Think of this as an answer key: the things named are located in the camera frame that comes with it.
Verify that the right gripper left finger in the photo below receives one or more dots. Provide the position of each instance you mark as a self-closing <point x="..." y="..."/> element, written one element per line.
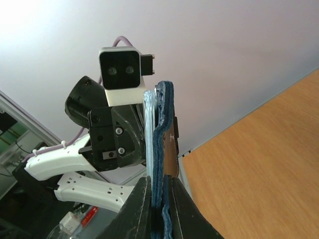
<point x="134" y="218"/>

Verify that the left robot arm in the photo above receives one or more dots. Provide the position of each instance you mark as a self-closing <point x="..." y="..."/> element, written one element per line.
<point x="57" y="172"/>

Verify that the blue card holder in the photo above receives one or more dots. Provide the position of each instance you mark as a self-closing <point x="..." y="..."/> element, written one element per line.
<point x="158" y="106"/>

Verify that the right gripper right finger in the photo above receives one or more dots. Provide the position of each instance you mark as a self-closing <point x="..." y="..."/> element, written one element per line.
<point x="181" y="217"/>

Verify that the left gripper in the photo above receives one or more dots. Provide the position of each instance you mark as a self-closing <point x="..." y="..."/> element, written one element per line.
<point x="121" y="129"/>

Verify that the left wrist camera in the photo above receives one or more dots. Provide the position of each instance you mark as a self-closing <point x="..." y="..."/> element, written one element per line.
<point x="122" y="72"/>

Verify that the left aluminium frame post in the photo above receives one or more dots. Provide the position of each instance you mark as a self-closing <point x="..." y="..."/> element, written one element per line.
<point x="20" y="133"/>

